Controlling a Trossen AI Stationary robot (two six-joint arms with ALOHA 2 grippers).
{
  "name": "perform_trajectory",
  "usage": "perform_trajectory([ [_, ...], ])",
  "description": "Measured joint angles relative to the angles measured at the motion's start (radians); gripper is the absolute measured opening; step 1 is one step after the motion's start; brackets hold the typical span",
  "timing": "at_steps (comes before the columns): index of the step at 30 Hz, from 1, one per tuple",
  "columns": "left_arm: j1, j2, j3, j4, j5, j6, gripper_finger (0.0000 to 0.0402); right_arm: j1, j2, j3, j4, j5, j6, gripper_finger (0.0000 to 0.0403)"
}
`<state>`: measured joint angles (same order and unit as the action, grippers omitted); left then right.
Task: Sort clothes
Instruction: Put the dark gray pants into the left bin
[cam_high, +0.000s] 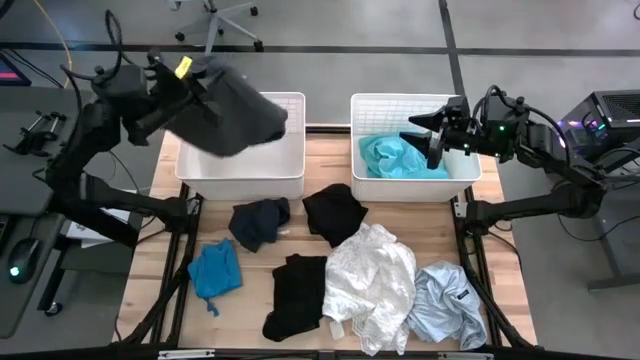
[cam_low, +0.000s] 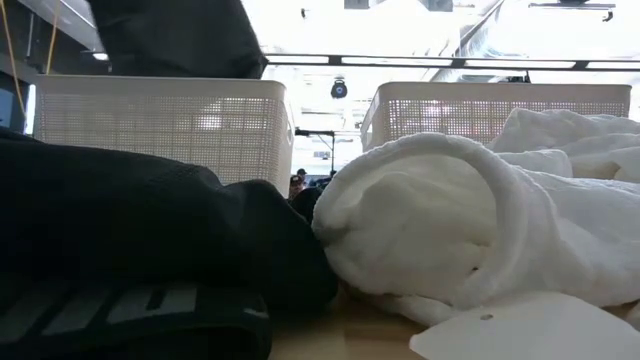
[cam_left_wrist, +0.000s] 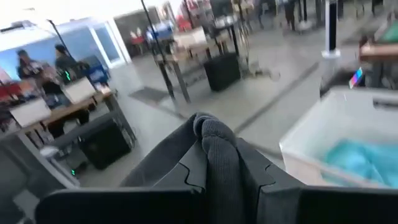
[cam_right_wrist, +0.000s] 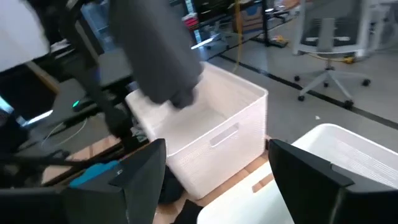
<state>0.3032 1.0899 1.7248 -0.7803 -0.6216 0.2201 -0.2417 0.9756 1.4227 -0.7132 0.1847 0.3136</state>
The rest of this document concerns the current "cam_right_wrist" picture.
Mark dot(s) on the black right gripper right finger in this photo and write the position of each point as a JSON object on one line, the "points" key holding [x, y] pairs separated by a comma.
{"points": [[311, 186]]}

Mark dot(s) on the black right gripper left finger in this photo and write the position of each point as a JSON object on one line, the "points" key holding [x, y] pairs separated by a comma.
{"points": [[140, 183]]}

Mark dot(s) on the bright blue garment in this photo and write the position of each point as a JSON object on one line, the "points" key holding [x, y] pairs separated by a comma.
{"points": [[93, 172]]}

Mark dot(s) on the dark grey garment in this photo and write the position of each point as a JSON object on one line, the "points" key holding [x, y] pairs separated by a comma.
{"points": [[155, 46]]}

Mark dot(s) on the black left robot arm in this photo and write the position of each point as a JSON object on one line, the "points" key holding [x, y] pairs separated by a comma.
{"points": [[90, 77]]}

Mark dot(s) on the black garment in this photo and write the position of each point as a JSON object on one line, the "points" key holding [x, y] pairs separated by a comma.
{"points": [[188, 214], [171, 186]]}

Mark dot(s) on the white perforated plastic basket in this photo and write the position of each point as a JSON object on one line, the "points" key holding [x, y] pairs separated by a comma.
{"points": [[357, 149], [202, 161]]}

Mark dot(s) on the white office chair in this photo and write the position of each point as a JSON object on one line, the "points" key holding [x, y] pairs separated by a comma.
{"points": [[329, 34]]}

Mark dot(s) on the cardboard box with blue print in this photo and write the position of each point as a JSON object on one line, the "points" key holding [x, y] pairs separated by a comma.
{"points": [[252, 15]]}

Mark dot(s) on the white panel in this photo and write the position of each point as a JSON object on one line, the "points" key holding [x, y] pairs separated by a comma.
{"points": [[18, 31]]}

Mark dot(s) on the white desk frame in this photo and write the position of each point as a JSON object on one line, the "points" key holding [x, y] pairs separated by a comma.
{"points": [[376, 28]]}

